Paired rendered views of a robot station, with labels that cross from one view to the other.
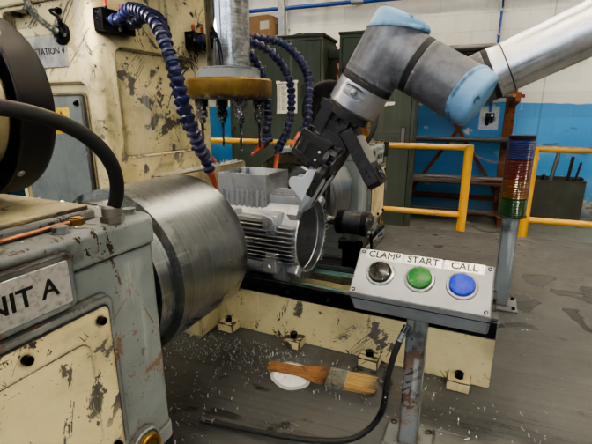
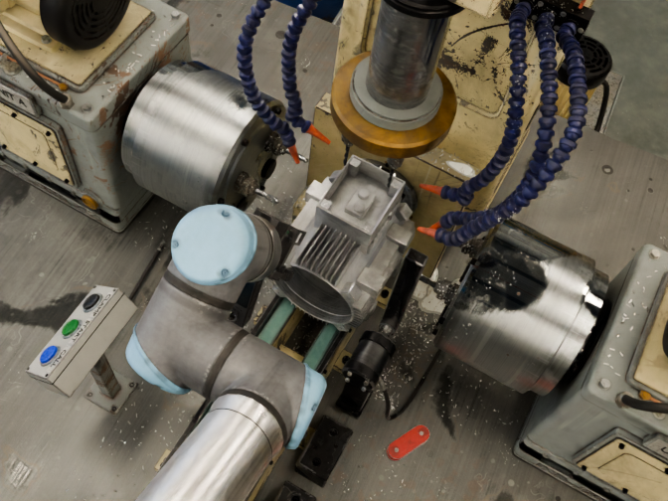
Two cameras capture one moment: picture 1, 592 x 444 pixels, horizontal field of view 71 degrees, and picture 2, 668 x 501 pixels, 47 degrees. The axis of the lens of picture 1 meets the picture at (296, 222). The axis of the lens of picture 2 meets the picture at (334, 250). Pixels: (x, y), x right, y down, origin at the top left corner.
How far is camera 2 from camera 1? 133 cm
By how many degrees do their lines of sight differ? 74
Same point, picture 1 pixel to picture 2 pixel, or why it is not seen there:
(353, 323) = not seen: hidden behind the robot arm
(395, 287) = (78, 314)
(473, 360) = not seen: hidden behind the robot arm
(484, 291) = (39, 369)
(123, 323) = (76, 146)
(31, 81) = (49, 15)
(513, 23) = not seen: outside the picture
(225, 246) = (181, 190)
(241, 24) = (384, 60)
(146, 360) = (93, 173)
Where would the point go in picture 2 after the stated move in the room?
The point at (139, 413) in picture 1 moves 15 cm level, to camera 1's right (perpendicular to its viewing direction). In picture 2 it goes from (91, 186) to (72, 255)
